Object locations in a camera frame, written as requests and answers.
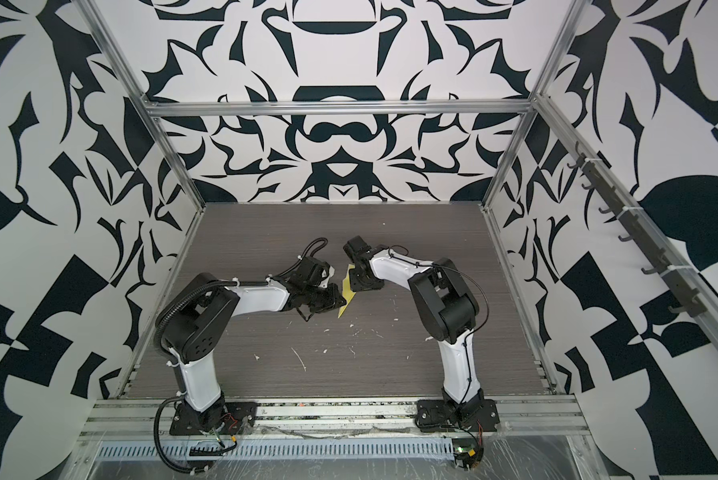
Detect yellow square paper sheet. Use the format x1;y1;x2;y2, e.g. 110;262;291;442
338;264;355;318

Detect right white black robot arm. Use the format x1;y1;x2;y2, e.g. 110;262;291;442
343;236;483;418

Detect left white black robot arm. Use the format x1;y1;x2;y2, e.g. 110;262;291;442
152;256;346;430

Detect small green-lit electronics box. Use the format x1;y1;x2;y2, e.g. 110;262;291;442
452;438;484;471

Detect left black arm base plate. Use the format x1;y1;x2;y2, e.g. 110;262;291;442
169;401;259;436

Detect white slotted cable duct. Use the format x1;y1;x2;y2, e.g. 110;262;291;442
97;438;453;461

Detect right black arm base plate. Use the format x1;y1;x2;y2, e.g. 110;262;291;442
414;397;500;433

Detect left black corrugated cable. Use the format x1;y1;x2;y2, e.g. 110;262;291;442
152;395;240;475

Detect aluminium front rail frame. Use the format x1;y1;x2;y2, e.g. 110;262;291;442
79;395;590;440

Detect black wall hook rail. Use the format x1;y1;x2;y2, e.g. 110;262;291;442
568;142;708;318

